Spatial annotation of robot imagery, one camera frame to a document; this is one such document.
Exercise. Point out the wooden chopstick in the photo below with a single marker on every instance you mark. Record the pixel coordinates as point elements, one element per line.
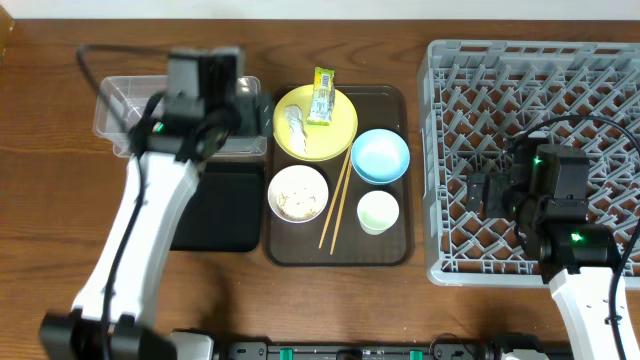
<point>335,196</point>
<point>344,190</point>

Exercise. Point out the white tissue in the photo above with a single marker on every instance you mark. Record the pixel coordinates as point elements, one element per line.
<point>293,115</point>

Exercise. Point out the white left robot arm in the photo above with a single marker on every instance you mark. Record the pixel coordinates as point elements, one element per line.
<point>181,128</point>

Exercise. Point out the dark brown serving tray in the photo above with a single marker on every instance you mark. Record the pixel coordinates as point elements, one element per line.
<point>300,245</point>

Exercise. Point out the yellow plate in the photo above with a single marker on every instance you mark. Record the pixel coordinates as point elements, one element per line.
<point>322,142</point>

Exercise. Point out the rice and nut leftovers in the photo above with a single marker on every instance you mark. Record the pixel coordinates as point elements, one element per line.
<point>298,205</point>

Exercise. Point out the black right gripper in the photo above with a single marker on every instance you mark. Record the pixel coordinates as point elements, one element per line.
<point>480,191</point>

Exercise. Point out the grey dishwasher rack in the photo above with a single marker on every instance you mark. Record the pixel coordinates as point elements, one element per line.
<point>474,95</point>

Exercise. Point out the black waste tray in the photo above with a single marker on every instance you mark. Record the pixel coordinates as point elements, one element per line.
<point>225,213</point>

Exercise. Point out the clear plastic waste bin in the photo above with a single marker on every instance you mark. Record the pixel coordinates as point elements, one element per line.
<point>129,95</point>

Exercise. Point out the right wooden chopstick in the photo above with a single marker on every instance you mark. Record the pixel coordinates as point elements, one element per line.
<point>344,190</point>

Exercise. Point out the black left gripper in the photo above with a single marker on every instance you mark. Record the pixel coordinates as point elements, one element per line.
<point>263,116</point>

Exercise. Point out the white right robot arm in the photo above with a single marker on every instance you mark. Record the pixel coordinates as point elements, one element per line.
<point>544,195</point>

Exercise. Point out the left wooden chopstick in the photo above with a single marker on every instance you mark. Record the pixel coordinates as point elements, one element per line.
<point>335,196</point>

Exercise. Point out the white cup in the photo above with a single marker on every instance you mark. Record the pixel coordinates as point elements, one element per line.
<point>377,211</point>

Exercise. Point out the white bowl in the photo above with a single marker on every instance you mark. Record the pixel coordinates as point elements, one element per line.
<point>297,177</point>

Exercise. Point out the green snack wrapper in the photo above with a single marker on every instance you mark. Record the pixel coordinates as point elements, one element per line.
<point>323,97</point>

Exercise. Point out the light blue bowl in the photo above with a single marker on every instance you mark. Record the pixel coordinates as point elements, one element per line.
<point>380,156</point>

